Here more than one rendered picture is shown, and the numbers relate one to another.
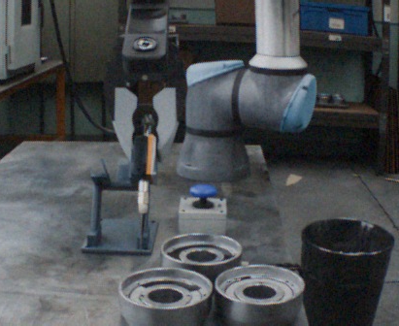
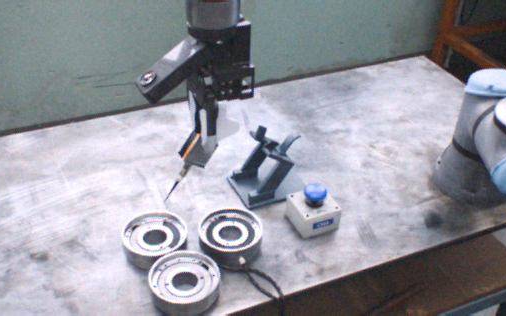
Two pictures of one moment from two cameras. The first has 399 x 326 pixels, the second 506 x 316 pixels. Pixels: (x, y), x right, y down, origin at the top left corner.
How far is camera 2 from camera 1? 0.88 m
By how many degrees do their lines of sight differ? 56
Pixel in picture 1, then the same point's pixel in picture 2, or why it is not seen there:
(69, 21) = not seen: outside the picture
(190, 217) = (291, 204)
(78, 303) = (150, 207)
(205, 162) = (443, 169)
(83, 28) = not seen: outside the picture
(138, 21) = (171, 55)
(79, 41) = not seen: outside the picture
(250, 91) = (485, 130)
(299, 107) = (501, 175)
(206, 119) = (458, 131)
